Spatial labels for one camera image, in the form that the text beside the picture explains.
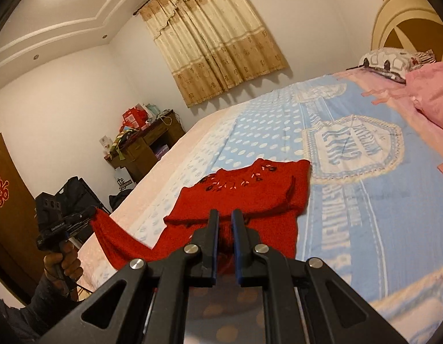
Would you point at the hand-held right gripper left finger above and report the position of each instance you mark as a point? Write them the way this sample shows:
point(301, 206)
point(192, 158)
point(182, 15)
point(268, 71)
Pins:
point(210, 252)

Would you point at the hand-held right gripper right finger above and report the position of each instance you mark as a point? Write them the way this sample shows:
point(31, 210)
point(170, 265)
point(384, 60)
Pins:
point(239, 252)

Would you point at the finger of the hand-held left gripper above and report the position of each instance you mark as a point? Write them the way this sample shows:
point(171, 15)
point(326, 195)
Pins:
point(81, 216)

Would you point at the red embroidered knit sweater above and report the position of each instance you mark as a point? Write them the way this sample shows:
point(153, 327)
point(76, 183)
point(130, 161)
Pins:
point(264, 190)

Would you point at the person's left forearm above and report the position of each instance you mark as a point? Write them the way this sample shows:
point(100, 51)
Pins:
point(28, 311)

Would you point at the person's left hand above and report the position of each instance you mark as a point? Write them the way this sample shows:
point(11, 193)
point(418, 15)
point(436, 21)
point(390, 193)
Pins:
point(65, 268)

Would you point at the black backpack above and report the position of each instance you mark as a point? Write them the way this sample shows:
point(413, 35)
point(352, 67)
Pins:
point(119, 199)

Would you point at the brown wooden door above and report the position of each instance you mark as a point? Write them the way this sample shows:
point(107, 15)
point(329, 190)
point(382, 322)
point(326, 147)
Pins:
point(13, 229)

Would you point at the white shopping bag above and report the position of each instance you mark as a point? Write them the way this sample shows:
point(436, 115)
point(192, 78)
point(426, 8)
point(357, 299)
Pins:
point(124, 183)

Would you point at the white card box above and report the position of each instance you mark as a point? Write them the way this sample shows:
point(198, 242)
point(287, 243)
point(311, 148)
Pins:
point(105, 145)

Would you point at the green yellow striped cloth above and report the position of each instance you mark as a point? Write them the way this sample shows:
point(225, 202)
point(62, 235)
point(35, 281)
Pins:
point(123, 141)

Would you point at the brown wooden desk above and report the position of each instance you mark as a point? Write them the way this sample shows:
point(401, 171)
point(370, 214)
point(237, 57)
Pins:
point(142, 150)

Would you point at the stack of pastel boxes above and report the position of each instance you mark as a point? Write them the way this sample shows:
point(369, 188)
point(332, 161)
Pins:
point(162, 151)

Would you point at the red gift bags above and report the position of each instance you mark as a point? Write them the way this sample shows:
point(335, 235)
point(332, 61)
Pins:
point(133, 118)

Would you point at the bed with pink blue sheet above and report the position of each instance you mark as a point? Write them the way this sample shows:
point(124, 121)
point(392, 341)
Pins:
point(350, 204)

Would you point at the pale teal gift bag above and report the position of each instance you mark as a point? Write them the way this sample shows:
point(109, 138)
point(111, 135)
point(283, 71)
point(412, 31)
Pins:
point(152, 111)

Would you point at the wide beige patterned curtain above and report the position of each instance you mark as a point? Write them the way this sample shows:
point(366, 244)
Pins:
point(214, 43)

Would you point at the white dark patterned pillow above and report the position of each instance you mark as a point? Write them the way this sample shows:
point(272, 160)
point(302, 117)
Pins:
point(386, 59)

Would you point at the pink pillow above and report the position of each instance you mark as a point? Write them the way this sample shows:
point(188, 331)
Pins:
point(433, 89)

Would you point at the cream wooden headboard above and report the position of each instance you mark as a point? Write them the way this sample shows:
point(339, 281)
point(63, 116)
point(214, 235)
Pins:
point(393, 18)

